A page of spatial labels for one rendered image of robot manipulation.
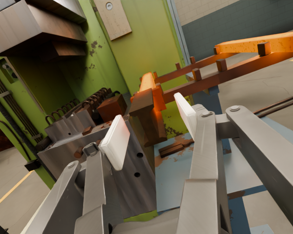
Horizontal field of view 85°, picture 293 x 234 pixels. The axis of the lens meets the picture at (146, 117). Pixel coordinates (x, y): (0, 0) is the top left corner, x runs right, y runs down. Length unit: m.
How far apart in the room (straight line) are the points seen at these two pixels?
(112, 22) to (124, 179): 0.62
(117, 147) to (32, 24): 0.57
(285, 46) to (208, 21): 6.40
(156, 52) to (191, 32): 5.90
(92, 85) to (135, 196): 0.73
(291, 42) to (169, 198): 0.38
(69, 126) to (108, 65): 0.52
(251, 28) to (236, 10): 0.79
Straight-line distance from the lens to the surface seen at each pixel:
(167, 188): 0.46
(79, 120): 0.67
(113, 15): 0.71
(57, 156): 0.71
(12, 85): 0.93
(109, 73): 1.08
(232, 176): 0.45
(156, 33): 0.71
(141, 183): 0.71
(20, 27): 0.70
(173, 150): 0.56
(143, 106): 0.16
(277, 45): 0.35
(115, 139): 0.16
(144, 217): 0.86
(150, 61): 0.71
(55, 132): 0.73
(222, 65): 0.32
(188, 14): 6.62
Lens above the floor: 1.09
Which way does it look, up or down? 20 degrees down
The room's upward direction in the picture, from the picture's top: 23 degrees counter-clockwise
